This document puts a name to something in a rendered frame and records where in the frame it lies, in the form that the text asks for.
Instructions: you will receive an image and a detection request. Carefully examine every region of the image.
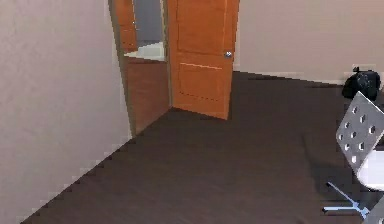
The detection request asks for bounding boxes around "orange wooden room door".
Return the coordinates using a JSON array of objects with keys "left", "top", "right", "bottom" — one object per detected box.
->
[
  {"left": 114, "top": 0, "right": 138, "bottom": 54},
  {"left": 166, "top": 0, "right": 241, "bottom": 121}
]

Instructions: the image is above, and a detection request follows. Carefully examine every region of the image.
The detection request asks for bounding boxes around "grey perforated swivel chair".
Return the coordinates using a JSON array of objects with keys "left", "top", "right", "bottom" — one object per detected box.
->
[{"left": 322, "top": 90, "right": 384, "bottom": 224}]

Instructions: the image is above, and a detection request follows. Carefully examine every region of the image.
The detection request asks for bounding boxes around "black garbage bag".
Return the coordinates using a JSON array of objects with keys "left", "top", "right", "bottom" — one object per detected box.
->
[{"left": 341, "top": 66, "right": 382, "bottom": 101}]

